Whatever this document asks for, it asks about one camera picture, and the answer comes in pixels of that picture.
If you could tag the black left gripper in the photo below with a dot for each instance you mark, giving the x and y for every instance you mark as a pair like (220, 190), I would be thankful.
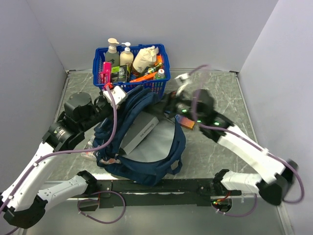
(100, 97)

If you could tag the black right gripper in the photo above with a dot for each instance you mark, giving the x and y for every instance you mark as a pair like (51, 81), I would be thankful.
(170, 102)

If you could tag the blue Jane Eyre book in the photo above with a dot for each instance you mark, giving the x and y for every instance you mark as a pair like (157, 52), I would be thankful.
(183, 121)

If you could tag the navy blue student backpack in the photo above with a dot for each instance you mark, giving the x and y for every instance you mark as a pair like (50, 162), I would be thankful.
(157, 155)

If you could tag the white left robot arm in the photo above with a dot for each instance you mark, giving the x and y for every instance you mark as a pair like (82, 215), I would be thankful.
(24, 203)

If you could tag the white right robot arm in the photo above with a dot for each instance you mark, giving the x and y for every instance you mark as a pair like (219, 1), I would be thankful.
(273, 176)

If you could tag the orange package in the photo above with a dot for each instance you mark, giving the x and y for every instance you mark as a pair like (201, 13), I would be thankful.
(144, 78)

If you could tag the pink box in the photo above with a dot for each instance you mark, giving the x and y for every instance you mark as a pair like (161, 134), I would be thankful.
(105, 73)

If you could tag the green glass bottle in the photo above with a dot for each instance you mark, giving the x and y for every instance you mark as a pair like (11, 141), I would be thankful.
(154, 68)

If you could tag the black green box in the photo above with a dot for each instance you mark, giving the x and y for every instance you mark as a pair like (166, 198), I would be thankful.
(120, 74)

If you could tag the beige cloth sack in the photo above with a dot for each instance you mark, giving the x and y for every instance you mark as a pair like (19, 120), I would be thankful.
(146, 57)

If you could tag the grey pump bottle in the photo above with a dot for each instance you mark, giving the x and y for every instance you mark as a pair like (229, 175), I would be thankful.
(112, 55)

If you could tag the cream pump lotion bottle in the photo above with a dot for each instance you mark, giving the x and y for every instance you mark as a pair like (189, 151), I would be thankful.
(126, 56)

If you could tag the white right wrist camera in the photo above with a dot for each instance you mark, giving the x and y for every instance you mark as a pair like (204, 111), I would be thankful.
(182, 81)

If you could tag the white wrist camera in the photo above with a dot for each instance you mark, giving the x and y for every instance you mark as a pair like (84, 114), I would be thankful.
(182, 81)
(115, 94)

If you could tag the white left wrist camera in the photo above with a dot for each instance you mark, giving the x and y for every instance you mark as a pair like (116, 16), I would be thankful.
(115, 94)

